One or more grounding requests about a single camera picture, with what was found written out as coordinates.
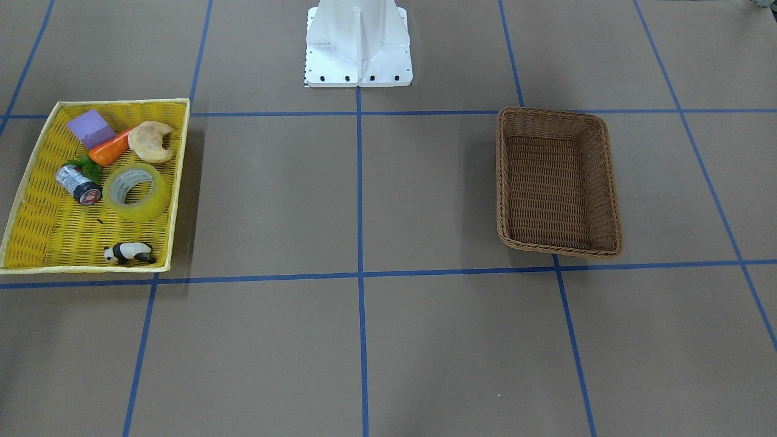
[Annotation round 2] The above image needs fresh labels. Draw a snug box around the yellow tape roll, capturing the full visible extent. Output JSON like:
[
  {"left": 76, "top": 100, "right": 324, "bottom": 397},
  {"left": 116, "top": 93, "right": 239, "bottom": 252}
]
[{"left": 103, "top": 163, "right": 172, "bottom": 222}]

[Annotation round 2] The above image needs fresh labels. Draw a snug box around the brown wicker basket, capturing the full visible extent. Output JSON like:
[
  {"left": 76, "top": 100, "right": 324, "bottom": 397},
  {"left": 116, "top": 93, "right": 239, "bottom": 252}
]
[{"left": 495, "top": 107, "right": 623, "bottom": 259}]

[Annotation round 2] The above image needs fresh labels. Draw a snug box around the yellow woven basket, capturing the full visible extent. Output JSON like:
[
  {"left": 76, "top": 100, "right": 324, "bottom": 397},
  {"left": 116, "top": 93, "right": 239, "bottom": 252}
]
[{"left": 2, "top": 98, "right": 191, "bottom": 276}]

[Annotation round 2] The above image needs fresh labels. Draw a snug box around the toy croissant bread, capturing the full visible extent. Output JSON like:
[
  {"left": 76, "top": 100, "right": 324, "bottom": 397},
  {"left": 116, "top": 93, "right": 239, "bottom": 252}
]
[{"left": 127, "top": 121, "right": 174, "bottom": 164}]

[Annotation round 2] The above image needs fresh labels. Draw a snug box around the toy panda figure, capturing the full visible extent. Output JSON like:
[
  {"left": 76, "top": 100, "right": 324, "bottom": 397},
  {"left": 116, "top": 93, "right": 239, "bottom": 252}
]
[{"left": 103, "top": 242, "right": 157, "bottom": 265}]

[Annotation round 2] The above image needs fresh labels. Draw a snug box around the orange toy carrot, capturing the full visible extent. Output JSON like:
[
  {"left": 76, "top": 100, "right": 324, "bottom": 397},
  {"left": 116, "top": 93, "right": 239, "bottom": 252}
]
[{"left": 66, "top": 128, "right": 133, "bottom": 185}]

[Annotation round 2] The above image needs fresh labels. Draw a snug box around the small silver can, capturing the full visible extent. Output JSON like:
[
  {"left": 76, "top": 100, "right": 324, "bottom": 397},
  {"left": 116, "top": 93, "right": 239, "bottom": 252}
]
[{"left": 55, "top": 164, "right": 103, "bottom": 206}]

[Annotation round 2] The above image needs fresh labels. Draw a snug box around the purple foam block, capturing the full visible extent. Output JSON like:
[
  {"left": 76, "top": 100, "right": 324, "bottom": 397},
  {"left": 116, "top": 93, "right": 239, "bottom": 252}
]
[{"left": 66, "top": 109, "right": 117, "bottom": 151}]

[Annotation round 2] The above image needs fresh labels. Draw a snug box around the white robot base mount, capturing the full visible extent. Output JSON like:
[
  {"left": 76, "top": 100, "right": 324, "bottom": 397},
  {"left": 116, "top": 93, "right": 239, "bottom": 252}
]
[{"left": 304, "top": 1, "right": 413, "bottom": 88}]

